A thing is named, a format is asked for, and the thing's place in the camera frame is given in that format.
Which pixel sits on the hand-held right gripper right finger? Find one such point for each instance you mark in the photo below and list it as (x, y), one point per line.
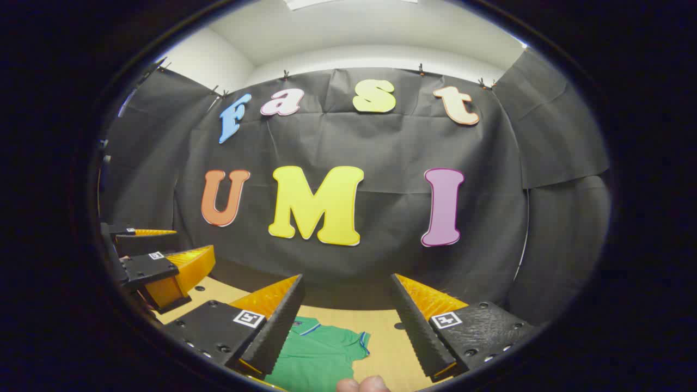
(416, 332)

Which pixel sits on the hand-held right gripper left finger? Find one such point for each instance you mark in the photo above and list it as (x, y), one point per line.
(280, 332)

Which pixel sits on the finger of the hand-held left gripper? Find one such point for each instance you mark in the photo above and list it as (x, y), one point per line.
(147, 268)
(122, 230)

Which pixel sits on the green T-shirt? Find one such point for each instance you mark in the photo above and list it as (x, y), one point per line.
(321, 354)

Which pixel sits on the black backdrop cloth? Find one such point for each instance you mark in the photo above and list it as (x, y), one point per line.
(392, 147)

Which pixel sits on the row of black cloth clips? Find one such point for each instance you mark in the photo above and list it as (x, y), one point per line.
(285, 74)

